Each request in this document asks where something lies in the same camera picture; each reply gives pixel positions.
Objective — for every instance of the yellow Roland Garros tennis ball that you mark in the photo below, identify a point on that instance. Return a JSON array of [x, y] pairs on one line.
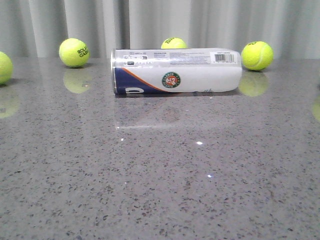
[[74, 53]]

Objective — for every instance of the yellow Wilson 3 tennis ball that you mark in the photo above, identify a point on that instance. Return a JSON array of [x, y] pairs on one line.
[[6, 68]]

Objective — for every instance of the white pleated curtain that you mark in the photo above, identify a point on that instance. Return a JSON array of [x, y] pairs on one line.
[[35, 28]]

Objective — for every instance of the yellow right back tennis ball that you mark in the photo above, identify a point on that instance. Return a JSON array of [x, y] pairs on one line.
[[257, 55]]

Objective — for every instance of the yellow middle back tennis ball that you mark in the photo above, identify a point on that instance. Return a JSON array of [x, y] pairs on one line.
[[174, 43]]

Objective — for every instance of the blue white tennis ball can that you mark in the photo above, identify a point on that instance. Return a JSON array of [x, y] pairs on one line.
[[181, 70]]

